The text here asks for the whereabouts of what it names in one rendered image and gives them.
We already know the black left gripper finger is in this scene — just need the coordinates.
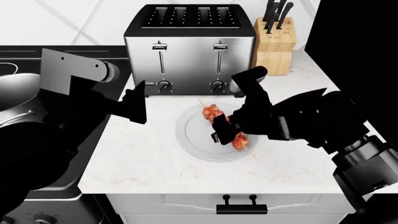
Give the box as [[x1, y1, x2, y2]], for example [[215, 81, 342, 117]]
[[121, 80, 147, 105], [129, 101, 147, 125]]

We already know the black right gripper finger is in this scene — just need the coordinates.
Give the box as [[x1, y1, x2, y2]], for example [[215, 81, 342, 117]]
[[210, 129, 243, 146], [211, 114, 237, 133]]

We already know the meat skewer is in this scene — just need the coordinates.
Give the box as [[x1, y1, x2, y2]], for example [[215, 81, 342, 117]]
[[197, 98, 259, 161]]

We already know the round grey plate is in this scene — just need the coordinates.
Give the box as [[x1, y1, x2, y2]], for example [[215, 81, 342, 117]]
[[175, 102, 259, 162]]

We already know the stainless steel pot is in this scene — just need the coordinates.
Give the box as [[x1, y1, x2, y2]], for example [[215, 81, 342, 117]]
[[0, 72, 50, 128]]

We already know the black toaster knob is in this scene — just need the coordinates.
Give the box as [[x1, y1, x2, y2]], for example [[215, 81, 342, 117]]
[[157, 80, 173, 93], [210, 80, 226, 94]]

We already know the toaster lever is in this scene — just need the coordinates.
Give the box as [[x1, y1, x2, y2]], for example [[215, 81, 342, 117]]
[[213, 40, 230, 75], [152, 40, 169, 75]]

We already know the stainless four-slot toaster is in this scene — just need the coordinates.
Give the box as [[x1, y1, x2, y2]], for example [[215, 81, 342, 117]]
[[123, 4, 257, 98]]

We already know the wooden knife block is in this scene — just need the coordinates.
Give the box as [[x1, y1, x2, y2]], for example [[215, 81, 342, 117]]
[[251, 17, 297, 77]]

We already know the white cabinet drawer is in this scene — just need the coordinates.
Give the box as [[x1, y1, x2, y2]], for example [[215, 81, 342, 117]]
[[104, 193, 355, 224]]

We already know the stove control knob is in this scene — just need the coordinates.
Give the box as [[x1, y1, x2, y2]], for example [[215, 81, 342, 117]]
[[32, 213, 58, 224]]

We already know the black right wrist camera bracket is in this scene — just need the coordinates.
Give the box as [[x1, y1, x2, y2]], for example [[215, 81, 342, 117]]
[[231, 65, 269, 97]]

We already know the grey left wrist camera bracket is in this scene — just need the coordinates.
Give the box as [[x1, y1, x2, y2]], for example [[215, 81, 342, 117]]
[[39, 47, 121, 96]]

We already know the black drawer handle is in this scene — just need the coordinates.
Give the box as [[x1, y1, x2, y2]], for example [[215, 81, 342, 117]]
[[216, 194, 269, 215]]

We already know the black-handled knife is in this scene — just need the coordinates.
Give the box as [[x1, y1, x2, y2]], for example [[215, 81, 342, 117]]
[[262, 0, 278, 23], [275, 2, 294, 30], [264, 0, 287, 35]]

